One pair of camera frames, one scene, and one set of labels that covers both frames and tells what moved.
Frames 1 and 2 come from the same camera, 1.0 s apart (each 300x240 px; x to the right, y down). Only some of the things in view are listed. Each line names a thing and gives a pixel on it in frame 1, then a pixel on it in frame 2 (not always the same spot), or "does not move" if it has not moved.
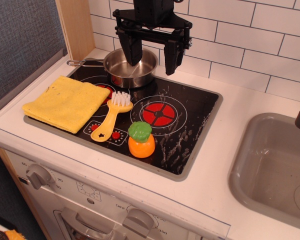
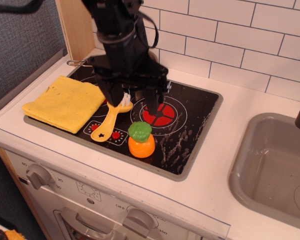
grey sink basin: x=270 y=168 does not move
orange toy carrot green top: x=141 y=143 does not move
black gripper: x=156 y=19 → x=129 y=63
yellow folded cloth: x=67 y=104 does not move
